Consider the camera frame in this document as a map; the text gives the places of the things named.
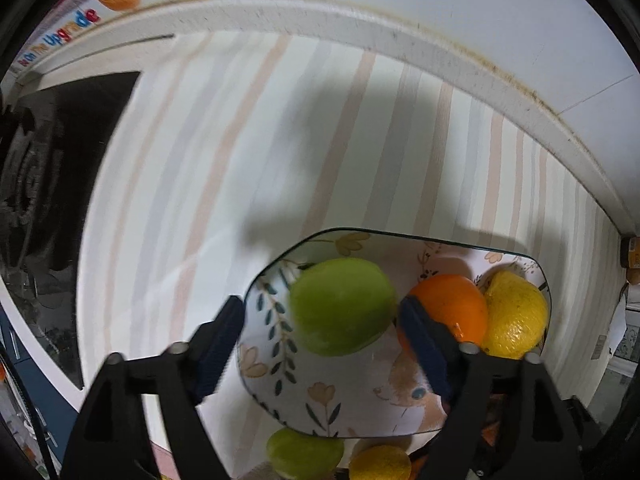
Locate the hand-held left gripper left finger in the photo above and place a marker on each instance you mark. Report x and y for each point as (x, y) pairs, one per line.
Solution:
(219, 352)

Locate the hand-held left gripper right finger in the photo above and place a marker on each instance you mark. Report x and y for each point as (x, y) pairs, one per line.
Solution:
(426, 342)

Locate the floral patterned plate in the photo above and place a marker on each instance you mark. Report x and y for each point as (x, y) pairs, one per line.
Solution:
(350, 390)

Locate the large green apple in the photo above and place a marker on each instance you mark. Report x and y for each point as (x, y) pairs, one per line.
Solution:
(340, 305)

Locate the orange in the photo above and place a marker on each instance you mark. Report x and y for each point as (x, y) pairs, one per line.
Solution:
(450, 305)

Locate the large yellow lemon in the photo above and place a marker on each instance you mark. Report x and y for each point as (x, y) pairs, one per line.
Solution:
(515, 315)

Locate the small yellow lemon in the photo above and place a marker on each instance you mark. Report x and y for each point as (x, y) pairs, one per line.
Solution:
(380, 465)

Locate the small green apple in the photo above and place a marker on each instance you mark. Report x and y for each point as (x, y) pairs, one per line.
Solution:
(305, 452)

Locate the striped table cloth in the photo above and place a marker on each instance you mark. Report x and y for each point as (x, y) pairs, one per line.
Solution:
(250, 160)

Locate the blue cabinet door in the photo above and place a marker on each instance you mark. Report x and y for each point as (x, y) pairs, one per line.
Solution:
(25, 400)

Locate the brown jar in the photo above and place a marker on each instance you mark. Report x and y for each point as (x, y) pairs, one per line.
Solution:
(631, 252)

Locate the black gas stove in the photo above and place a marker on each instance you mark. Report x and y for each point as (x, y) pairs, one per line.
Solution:
(50, 170)

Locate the fruit print wall poster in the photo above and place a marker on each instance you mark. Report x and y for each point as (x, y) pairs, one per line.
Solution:
(75, 20)

